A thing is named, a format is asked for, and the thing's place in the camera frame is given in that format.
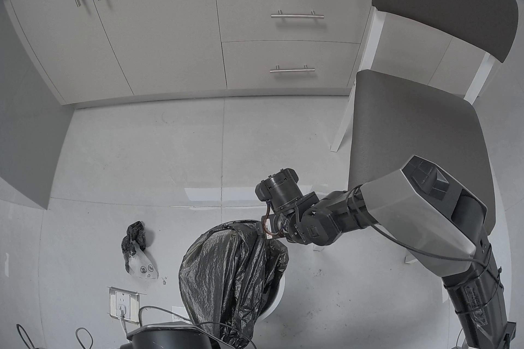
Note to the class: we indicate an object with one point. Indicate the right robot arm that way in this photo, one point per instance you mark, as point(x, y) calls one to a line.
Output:
point(409, 208)

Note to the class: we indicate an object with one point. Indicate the clear printed wrapper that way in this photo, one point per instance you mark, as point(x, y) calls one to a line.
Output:
point(143, 267)

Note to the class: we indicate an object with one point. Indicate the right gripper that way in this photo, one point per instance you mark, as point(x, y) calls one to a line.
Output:
point(282, 228)

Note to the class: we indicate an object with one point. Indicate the white trash bin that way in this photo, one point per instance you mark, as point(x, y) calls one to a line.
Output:
point(275, 300)

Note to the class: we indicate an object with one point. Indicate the black plastic bag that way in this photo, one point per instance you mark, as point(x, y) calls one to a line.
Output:
point(221, 278)

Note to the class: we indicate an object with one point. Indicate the black plastic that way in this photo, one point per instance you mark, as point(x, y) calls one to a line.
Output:
point(137, 235)

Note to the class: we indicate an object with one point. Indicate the grey chair with white legs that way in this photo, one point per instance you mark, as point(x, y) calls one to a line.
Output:
point(417, 122)

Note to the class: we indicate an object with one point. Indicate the grey glossy panel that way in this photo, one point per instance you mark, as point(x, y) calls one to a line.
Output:
point(28, 114)

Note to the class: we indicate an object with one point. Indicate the beige cabinet with drawers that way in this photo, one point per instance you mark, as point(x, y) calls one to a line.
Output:
point(163, 32)

